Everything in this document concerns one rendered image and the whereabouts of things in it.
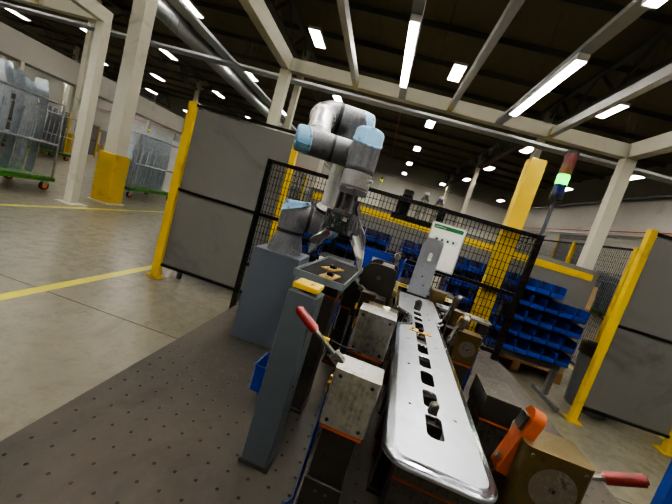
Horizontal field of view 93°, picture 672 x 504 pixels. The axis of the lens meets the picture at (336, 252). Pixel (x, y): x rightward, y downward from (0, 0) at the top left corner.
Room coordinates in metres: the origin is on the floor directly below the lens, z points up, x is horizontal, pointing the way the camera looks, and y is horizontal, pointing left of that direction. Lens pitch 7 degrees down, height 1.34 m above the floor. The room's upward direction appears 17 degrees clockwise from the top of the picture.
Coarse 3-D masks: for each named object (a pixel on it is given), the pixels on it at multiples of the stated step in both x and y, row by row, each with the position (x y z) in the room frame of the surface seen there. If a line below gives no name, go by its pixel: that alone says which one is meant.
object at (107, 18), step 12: (12, 0) 6.19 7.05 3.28; (24, 0) 6.02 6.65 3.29; (48, 0) 5.97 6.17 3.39; (60, 0) 5.95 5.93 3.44; (72, 0) 5.35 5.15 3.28; (84, 0) 5.46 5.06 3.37; (60, 12) 6.05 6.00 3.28; (72, 12) 5.92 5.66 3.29; (84, 12) 5.90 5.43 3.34; (96, 12) 5.69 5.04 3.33; (108, 12) 5.90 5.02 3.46; (108, 24) 5.94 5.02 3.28
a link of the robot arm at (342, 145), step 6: (342, 138) 0.90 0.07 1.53; (336, 144) 0.89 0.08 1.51; (342, 144) 0.89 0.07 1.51; (348, 144) 0.90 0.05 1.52; (336, 150) 0.89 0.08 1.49; (342, 150) 0.89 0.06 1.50; (336, 156) 0.89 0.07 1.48; (342, 156) 0.89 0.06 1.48; (330, 162) 0.93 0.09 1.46; (336, 162) 0.91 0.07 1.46; (342, 162) 0.91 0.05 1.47
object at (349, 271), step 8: (312, 264) 0.95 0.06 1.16; (320, 264) 0.99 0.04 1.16; (328, 264) 1.03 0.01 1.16; (336, 264) 1.08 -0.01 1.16; (344, 264) 1.13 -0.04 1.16; (312, 272) 0.84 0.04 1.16; (320, 272) 0.87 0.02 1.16; (336, 272) 0.94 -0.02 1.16; (344, 272) 0.98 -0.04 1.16; (352, 272) 1.02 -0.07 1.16; (336, 280) 0.83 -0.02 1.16; (344, 280) 0.86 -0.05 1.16
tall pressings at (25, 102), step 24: (0, 72) 5.72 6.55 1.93; (24, 72) 6.03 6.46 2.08; (0, 96) 5.68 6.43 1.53; (24, 96) 5.99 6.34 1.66; (48, 96) 6.46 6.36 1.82; (0, 120) 5.80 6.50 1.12; (24, 120) 6.10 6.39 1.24; (0, 144) 5.78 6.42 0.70; (24, 144) 6.21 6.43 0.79; (24, 168) 6.33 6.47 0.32
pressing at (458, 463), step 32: (416, 320) 1.28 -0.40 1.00; (416, 352) 0.92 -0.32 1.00; (448, 352) 1.02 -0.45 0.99; (416, 384) 0.72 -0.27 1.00; (448, 384) 0.77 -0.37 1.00; (416, 416) 0.59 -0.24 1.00; (448, 416) 0.62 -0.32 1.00; (384, 448) 0.48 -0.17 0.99; (416, 448) 0.49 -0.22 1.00; (448, 448) 0.52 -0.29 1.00; (480, 448) 0.55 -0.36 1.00; (448, 480) 0.45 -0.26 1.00; (480, 480) 0.46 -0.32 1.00
